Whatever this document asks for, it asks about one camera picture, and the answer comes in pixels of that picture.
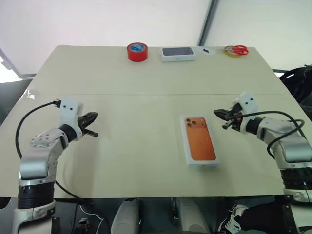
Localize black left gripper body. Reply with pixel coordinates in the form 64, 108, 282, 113
78, 115, 89, 136

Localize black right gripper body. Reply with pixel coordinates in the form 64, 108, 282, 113
227, 103, 243, 130

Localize white phone box lid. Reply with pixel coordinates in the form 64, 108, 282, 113
179, 114, 222, 169

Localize white box dark phone print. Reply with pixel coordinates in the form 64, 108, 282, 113
160, 46, 197, 63

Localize cream paper table sheet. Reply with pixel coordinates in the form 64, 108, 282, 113
24, 44, 290, 95
0, 92, 305, 199

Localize yellow tape roll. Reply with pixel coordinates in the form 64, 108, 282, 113
224, 45, 241, 57

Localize white round disc black mark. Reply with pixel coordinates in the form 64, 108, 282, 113
196, 46, 215, 56

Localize black bag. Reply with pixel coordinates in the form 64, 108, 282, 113
277, 64, 312, 105

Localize red tape roll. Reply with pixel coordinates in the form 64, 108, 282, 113
126, 42, 149, 63

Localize white left robot leg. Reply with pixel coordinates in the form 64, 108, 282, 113
111, 197, 142, 234

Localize white robot leg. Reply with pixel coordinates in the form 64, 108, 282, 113
111, 197, 142, 234
176, 197, 208, 234

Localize black floor device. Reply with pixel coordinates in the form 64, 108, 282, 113
78, 218, 90, 234

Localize black and white sneaker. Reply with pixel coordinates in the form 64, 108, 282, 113
218, 203, 249, 234

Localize person's black trouser leg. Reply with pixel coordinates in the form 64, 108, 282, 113
240, 201, 288, 231

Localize white right robot leg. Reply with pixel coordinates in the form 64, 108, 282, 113
176, 197, 208, 234

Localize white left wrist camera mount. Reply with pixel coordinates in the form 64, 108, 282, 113
59, 98, 85, 141

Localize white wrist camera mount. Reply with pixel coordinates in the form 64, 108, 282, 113
59, 98, 85, 141
231, 91, 258, 134

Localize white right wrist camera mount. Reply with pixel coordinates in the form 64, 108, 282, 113
231, 91, 258, 134

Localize red handled scissors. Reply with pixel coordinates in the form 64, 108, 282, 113
217, 44, 250, 56

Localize dark upright frame pole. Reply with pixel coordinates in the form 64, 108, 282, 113
198, 0, 219, 47

